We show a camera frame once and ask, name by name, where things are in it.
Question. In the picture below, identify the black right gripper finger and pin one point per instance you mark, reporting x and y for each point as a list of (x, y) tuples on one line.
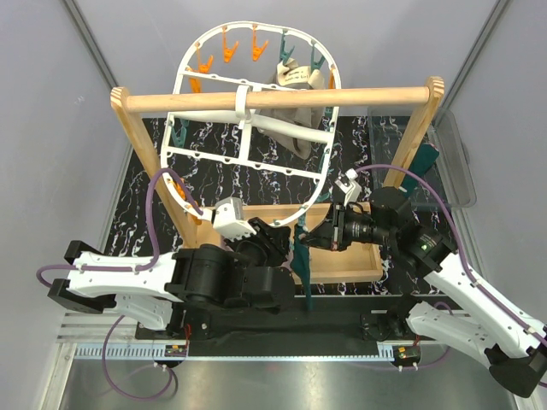
[(325, 230), (320, 241)]

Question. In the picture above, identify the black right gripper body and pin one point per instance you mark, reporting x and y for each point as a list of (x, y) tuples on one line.
[(357, 228)]

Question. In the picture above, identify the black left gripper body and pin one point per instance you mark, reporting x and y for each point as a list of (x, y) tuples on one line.
[(249, 250)]

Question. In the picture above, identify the dark green sock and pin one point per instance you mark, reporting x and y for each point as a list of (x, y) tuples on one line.
[(300, 264), (425, 157)]

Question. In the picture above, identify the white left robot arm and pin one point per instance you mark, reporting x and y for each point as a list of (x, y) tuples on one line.
[(248, 273)]

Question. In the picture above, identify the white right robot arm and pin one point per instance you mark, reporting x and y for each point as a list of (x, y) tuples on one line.
[(509, 342)]

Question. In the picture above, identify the orange clothespin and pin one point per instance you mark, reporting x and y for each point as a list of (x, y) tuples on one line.
[(256, 48), (203, 67), (228, 50), (195, 212), (178, 189)]

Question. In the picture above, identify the clear plastic bin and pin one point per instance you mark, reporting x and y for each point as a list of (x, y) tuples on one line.
[(450, 174)]

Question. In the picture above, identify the wooden hanging rack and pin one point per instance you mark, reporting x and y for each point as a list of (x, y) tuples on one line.
[(129, 108)]

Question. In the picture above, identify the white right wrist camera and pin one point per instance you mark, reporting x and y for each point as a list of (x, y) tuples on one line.
[(346, 188)]

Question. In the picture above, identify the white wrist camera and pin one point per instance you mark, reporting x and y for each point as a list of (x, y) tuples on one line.
[(346, 188), (228, 220)]

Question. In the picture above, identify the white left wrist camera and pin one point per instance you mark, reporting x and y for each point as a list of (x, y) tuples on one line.
[(228, 220)]

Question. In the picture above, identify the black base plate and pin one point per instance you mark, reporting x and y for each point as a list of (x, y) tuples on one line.
[(334, 326)]

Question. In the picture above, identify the slotted cable duct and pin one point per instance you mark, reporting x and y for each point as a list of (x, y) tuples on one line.
[(169, 352)]

